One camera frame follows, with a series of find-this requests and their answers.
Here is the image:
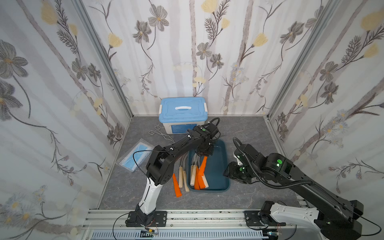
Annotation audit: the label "white storage box blue lid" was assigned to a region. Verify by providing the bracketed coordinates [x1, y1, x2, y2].
[159, 97, 208, 135]

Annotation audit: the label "bagged blue face masks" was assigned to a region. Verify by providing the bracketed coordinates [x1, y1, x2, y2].
[117, 139, 154, 173]

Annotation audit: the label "teal plastic storage bin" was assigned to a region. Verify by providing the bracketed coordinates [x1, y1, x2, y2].
[201, 140, 230, 193]

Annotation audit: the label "thin orange handle sickle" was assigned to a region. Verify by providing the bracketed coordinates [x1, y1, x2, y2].
[195, 174, 206, 190]

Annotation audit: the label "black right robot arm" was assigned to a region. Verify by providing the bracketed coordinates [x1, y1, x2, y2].
[223, 144, 364, 240]

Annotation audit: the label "wooden handle sickle beside bin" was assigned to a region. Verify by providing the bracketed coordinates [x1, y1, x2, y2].
[183, 159, 190, 193]

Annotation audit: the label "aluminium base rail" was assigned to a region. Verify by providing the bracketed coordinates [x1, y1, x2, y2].
[80, 191, 335, 240]

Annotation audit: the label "wooden handle sickle group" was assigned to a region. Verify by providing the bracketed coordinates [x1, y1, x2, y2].
[190, 154, 196, 181]

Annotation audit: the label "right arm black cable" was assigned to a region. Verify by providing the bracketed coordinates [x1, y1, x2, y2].
[232, 137, 382, 240]

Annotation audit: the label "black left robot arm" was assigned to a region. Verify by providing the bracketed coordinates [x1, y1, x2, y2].
[127, 118, 220, 226]

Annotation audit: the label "orange handle sickle group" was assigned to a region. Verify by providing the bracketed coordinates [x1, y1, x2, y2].
[194, 176, 200, 190]

